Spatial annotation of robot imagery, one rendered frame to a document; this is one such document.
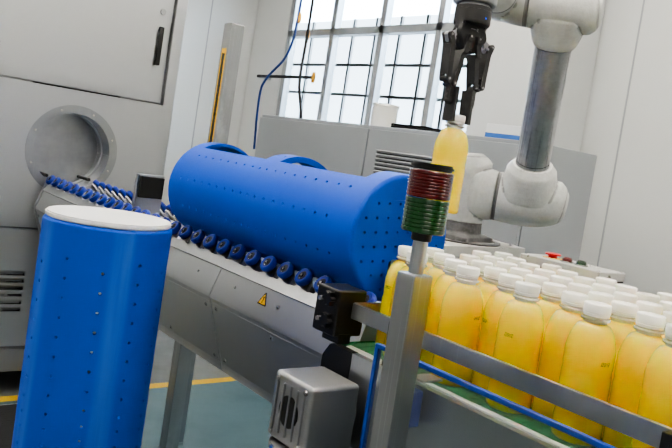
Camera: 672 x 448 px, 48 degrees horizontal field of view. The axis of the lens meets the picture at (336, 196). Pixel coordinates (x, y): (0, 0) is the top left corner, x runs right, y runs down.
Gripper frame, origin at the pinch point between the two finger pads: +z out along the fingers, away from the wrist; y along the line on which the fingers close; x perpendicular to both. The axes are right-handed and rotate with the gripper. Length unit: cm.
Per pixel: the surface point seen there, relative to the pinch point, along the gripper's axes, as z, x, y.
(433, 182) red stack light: 17, 33, 36
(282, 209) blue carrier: 27.2, -37.7, 13.8
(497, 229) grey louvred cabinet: 28, -116, -152
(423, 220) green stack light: 23, 33, 36
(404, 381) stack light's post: 46, 32, 34
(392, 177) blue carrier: 16.2, -11.8, 4.3
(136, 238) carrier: 38, -44, 46
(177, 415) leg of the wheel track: 104, -114, -7
